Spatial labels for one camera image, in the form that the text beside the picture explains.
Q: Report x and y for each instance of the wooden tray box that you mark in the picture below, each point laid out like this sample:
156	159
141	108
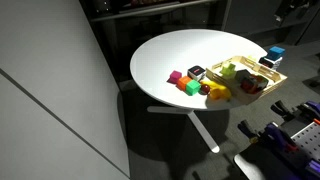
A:
278	78

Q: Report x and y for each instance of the black white small block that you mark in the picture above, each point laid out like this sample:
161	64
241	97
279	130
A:
196	72

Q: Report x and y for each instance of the colourful picture cube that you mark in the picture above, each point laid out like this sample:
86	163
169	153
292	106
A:
255	84

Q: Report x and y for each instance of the lime green block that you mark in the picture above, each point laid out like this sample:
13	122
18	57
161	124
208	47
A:
228	70

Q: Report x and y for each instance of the orange block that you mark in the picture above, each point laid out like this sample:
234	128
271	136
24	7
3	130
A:
183	83

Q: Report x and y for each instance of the blue block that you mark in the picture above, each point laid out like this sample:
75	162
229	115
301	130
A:
276	52

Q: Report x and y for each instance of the perforated metal breadboard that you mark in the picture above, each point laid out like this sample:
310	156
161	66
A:
310	140

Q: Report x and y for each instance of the white table base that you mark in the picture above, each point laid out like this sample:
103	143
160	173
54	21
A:
203	131

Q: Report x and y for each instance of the black white patterned cube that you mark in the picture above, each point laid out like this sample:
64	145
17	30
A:
270	63

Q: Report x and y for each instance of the purple spring clamp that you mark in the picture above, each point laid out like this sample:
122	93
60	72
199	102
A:
308	108

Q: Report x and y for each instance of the black breadboard plate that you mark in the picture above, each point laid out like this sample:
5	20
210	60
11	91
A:
263	163

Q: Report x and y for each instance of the yellow banana toy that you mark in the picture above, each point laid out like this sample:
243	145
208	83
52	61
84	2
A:
217	90

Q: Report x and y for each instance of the dark red ball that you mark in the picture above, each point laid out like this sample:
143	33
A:
205	88

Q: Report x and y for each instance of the magenta block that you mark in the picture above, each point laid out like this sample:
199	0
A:
175	76

